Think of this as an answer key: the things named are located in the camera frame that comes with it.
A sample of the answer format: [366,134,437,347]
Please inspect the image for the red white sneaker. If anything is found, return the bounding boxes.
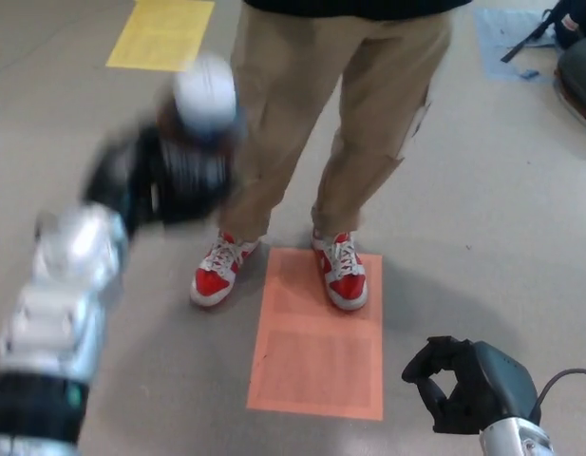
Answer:
[189,229,260,310]
[311,227,369,313]

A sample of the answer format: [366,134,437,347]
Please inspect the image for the brown protein shake bottle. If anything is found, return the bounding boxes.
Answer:
[157,55,249,191]

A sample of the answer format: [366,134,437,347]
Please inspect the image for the blue paper sheet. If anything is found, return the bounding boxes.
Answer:
[473,8,559,82]

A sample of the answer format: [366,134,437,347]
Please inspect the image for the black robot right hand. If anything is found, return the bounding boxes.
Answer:
[400,335,543,436]

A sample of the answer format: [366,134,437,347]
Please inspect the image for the black backpack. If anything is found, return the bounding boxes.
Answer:
[500,0,586,63]

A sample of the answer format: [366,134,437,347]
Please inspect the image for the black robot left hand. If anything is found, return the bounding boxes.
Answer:
[81,123,241,237]

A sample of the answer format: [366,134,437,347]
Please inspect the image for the grey round seat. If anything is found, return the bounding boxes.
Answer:
[553,32,586,132]

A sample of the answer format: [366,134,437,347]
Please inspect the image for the orange paper sheet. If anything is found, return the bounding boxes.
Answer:
[246,246,385,422]

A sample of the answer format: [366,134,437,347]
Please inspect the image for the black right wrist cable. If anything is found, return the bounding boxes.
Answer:
[537,368,586,419]

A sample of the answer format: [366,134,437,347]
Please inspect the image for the yellow paper sheet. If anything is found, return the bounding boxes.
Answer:
[105,0,217,72]

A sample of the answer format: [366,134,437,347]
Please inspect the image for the khaki cargo trousers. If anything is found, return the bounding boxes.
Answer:
[218,0,455,238]

